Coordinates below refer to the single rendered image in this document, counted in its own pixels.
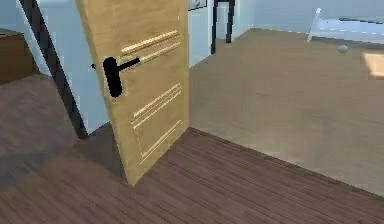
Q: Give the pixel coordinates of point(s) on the light wooden room door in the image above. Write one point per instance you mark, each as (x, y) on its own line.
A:
(156, 100)

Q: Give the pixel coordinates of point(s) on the black legged table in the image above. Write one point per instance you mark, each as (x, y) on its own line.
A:
(229, 20)

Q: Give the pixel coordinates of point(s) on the grey ball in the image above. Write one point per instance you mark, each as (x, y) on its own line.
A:
(342, 49)

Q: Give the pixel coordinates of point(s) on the brown wooden cabinet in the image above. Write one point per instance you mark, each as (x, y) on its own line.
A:
(13, 56)

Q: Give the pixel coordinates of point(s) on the framed wall picture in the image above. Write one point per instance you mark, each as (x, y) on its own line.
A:
(197, 4)

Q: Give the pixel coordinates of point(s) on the white bed frame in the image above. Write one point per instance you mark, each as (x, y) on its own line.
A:
(346, 28)

